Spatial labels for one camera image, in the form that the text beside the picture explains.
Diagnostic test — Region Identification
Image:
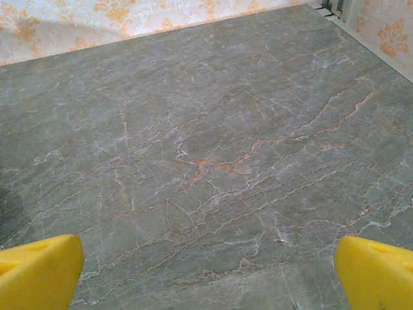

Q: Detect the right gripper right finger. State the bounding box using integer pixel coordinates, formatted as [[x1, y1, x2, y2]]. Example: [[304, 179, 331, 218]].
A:
[[334, 235, 413, 310]]

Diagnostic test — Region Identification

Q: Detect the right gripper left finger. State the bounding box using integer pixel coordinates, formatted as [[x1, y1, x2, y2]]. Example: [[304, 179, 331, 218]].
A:
[[0, 234, 85, 310]]

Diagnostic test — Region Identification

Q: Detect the right aluminium frame post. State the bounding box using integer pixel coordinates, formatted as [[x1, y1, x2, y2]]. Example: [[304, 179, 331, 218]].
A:
[[322, 0, 354, 22]]

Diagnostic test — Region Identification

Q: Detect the right table side rail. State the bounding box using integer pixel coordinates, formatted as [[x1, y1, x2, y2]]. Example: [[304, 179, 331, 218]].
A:
[[314, 6, 413, 83]]

